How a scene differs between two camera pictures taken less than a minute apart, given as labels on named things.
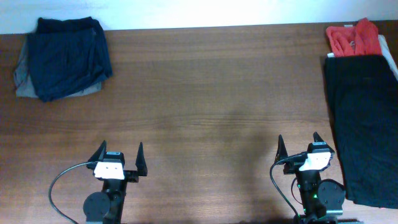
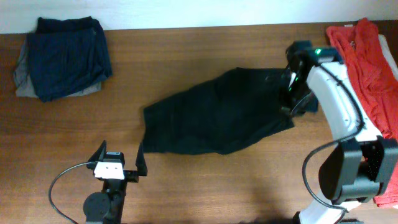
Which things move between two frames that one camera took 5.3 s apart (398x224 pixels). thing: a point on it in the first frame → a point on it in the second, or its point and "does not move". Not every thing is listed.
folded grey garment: (25, 87) does not move
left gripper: (131, 175) does not move
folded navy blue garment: (67, 56) does not move
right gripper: (290, 168) → (289, 104)
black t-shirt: (363, 94) → (234, 109)
